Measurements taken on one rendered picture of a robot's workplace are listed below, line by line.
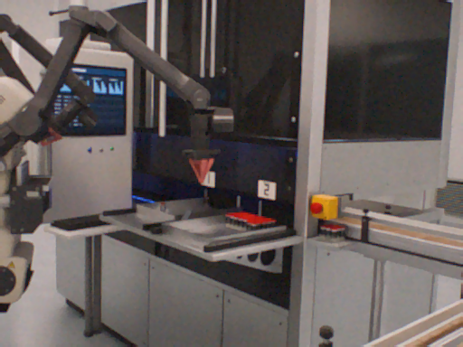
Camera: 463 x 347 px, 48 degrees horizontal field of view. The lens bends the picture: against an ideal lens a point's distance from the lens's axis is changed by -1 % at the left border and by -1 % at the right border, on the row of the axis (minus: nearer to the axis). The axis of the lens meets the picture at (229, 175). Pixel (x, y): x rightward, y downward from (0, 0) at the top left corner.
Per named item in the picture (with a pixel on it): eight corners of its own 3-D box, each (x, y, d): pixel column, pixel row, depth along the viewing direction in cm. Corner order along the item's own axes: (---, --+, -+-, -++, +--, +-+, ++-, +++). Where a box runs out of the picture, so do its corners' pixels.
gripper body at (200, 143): (221, 155, 162) (220, 131, 161) (193, 157, 155) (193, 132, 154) (207, 154, 167) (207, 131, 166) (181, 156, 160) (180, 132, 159)
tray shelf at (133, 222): (195, 207, 239) (195, 203, 239) (316, 239, 187) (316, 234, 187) (99, 219, 207) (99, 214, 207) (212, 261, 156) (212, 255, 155)
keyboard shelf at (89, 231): (118, 215, 256) (118, 210, 256) (156, 225, 238) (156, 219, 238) (33, 229, 223) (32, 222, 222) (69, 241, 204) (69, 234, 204)
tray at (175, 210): (202, 205, 235) (203, 197, 235) (242, 215, 216) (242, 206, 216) (136, 212, 213) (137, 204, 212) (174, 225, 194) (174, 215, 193)
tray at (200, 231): (236, 221, 203) (236, 212, 202) (286, 235, 183) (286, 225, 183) (161, 233, 181) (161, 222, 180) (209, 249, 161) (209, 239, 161)
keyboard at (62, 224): (127, 213, 248) (127, 208, 248) (146, 218, 239) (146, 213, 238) (50, 225, 218) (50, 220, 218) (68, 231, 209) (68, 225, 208)
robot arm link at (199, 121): (191, 112, 162) (191, 112, 157) (213, 112, 162) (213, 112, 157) (192, 135, 163) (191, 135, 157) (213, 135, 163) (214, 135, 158)
